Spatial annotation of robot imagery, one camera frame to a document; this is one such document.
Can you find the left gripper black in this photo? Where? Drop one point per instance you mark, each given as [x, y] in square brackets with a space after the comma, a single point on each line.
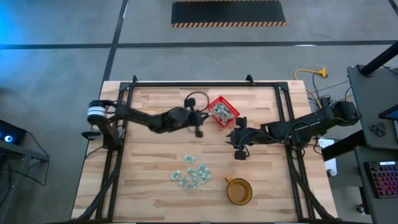
[185, 119]

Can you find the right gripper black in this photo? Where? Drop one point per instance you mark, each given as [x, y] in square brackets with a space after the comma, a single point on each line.
[252, 137]

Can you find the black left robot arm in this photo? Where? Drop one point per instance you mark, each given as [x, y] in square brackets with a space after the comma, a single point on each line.
[140, 116]

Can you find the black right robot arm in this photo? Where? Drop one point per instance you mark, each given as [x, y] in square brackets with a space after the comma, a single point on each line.
[311, 121]

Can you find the red plastic slotted basket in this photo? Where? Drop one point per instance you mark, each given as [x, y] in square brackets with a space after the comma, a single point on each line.
[212, 107]

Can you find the amber glass mug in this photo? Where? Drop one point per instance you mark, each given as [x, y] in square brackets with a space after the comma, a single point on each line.
[239, 191]

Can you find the white paper sheet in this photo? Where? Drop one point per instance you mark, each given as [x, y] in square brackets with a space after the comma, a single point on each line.
[326, 144]

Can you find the small white roll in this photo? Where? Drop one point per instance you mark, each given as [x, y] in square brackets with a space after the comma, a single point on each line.
[331, 172]

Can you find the black diagonal beam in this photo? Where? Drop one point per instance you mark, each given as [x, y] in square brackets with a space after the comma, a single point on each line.
[342, 146]

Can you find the black hazard-striped mat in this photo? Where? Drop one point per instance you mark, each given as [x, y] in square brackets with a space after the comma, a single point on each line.
[228, 12]

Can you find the gray caster wheel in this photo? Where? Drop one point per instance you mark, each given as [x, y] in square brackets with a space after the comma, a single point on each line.
[361, 209]

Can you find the backlit black keyboard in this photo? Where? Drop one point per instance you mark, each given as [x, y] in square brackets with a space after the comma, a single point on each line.
[384, 179]

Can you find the blue-screen monitor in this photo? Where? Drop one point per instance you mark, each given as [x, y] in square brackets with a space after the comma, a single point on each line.
[390, 113]

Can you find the gray desk with keyboard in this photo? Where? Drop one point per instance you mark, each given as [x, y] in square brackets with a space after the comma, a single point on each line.
[382, 208]

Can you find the black pole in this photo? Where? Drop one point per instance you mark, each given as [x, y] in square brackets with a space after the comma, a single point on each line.
[381, 59]

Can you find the black computer blue light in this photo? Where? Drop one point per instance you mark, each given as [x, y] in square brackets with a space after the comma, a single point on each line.
[14, 130]

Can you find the black aluminium table frame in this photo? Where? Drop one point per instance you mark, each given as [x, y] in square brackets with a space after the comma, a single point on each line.
[202, 84]

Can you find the black frame clamp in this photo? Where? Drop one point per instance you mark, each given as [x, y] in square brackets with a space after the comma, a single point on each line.
[134, 78]
[249, 79]

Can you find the dark metal desk frame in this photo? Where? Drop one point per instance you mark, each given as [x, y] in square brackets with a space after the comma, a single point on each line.
[21, 153]

